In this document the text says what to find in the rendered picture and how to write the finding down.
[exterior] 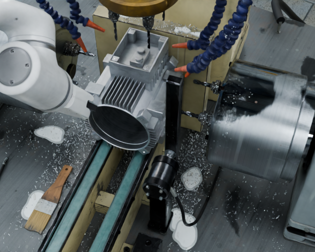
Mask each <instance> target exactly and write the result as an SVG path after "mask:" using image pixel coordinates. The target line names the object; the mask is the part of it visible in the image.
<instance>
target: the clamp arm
mask: <svg viewBox="0 0 315 252"><path fill-rule="evenodd" d="M183 81H184V79H183V78H181V77H177V76H174V75H168V77H167V80H166V90H165V143H164V155H166V153H167V154H170V153H171V152H172V153H171V155H172V156H174V157H173V159H174V160H176V159H177V158H178V155H179V149H180V132H181V115H182V98H183Z"/></svg>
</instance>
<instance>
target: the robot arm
mask: <svg viewBox="0 0 315 252"><path fill-rule="evenodd" d="M0 31H3V32H4V33H5V34H6V35H7V38H8V43H5V44H3V45H2V46H0V92H1V93H3V94H5V95H7V96H9V97H12V98H14V99H16V100H18V101H20V102H23V103H25V104H27V105H29V106H31V107H34V108H36V109H38V110H40V111H43V112H48V113H51V112H60V113H63V114H66V115H70V116H73V117H77V118H81V119H88V118H89V116H90V111H94V112H95V111H96V109H97V105H95V104H93V103H91V102H92V101H93V100H95V99H94V97H93V96H92V95H91V94H90V93H88V92H87V91H85V90H83V89H81V88H80V87H78V86H76V85H74V84H73V82H72V79H71V77H70V76H69V74H68V73H67V72H66V71H65V70H63V69H62V68H61V67H59V66H58V63H57V58H56V28H55V23H54V20H53V18H52V17H51V16H50V15H49V14H48V13H46V12H45V11H43V10H41V9H39V8H37V7H34V6H31V5H28V4H26V3H23V2H20V1H16V0H0ZM89 101H91V102H89Z"/></svg>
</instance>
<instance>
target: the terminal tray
mask: <svg viewBox="0 0 315 252"><path fill-rule="evenodd" d="M131 30H133V31H134V32H131ZM147 34H148V33H147V32H146V31H142V30H139V29H135V28H131V27H129V29H128V30H127V32H126V33H125V35H124V37H123V38H122V40H121V41H120V43H119V45H118V46H117V48H116V50H115V51H114V53H113V54H112V56H111V58H110V59H109V61H108V62H109V71H110V77H111V81H112V80H113V78H114V77H115V75H116V78H118V76H119V78H120V79H121V77H122V76H123V80H124V79H125V77H126V78H127V81H128V79H129V78H130V82H132V80H133V79H134V83H135V82H136V81H137V82H138V85H139V84H140V82H141V86H142V87H143V85H144V84H145V89H146V90H148V91H149V92H151V91H152V92H153V91H154V88H155V87H156V84H157V80H159V76H160V77H161V73H163V69H165V66H166V65H167V60H168V59H169V38H168V37H165V36H162V35H158V34H154V33H150V49H149V48H148V37H147ZM161 38H163V39H164V40H161ZM115 57H116V58H117V60H114V58H115ZM146 66H148V67H149V68H148V69H146V68H145V67H146Z"/></svg>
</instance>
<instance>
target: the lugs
mask: <svg viewBox="0 0 315 252"><path fill-rule="evenodd" d="M178 63H179V61H178V60H177V59H176V58H175V57H174V56H173V55H171V56H169V57H168V60H166V65H167V66H168V67H169V69H170V70H172V69H174V68H176V67H177V65H178ZM92 96H93V97H94V100H93V101H90V100H89V102H90V103H92V104H94V105H96V106H98V104H99V102H100V100H101V98H100V97H98V96H97V95H96V94H93V95H92ZM151 117H152V115H151V114H150V113H149V112H148V111H147V110H146V109H145V108H144V109H142V110H140V111H139V112H138V114H137V116H136V118H137V119H138V120H139V121H140V122H141V123H142V124H145V123H148V122H149V121H150V119H151ZM91 135H92V136H93V137H94V138H95V139H97V140H98V141H99V140H101V139H102V138H100V137H99V136H98V135H97V134H96V133H95V132H94V131H93V132H92V133H91ZM151 149H152V147H148V146H147V147H145V148H143V149H140V150H138V151H139V152H140V153H141V154H142V155H146V154H149V153H150V151H151Z"/></svg>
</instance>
